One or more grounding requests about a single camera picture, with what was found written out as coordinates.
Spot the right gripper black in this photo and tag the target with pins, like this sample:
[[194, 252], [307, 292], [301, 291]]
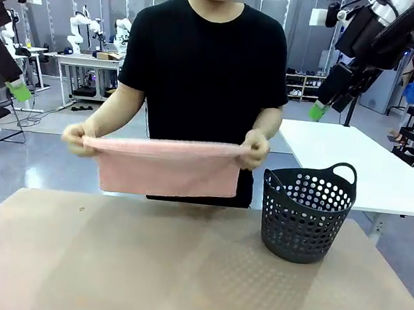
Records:
[[358, 30]]

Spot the pink towel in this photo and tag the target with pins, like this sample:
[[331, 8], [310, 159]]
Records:
[[169, 169]]

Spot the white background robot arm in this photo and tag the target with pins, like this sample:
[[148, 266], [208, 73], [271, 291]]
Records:
[[78, 29], [121, 35], [10, 35]]

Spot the person's left forearm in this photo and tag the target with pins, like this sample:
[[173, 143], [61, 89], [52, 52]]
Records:
[[269, 122]]

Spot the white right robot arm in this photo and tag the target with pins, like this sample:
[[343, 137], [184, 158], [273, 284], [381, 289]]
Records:
[[401, 5]]

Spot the person's right forearm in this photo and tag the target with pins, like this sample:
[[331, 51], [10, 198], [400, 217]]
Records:
[[117, 111]]

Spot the person's right hand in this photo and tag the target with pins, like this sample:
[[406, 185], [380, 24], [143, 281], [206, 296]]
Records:
[[74, 142]]

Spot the person's left hand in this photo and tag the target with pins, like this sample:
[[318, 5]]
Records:
[[256, 152]]

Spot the black tripod pole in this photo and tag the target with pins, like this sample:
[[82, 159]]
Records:
[[349, 115]]

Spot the white desk with monitor lights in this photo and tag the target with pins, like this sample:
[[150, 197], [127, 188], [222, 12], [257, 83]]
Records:
[[33, 52]]

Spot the grey door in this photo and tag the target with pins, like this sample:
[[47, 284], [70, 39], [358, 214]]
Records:
[[389, 92]]

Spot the white shoe shelf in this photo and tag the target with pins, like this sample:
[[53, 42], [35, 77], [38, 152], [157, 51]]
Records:
[[305, 85]]

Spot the blue cap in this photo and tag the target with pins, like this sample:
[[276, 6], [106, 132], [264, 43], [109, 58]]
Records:
[[66, 51]]

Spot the white desk with robot arms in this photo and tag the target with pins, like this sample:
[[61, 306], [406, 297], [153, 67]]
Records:
[[67, 59]]

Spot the large white table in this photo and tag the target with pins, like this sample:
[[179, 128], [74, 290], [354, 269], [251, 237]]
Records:
[[357, 158]]

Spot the cardboard box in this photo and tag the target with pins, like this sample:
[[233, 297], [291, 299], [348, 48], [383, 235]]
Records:
[[108, 56]]

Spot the person in black t-shirt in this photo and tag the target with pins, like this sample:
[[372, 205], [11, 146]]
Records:
[[204, 70]]

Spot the dark grey perforated basket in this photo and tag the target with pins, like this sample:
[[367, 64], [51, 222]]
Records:
[[303, 226]]

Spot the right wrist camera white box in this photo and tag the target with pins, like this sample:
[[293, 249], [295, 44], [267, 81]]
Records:
[[318, 17]]

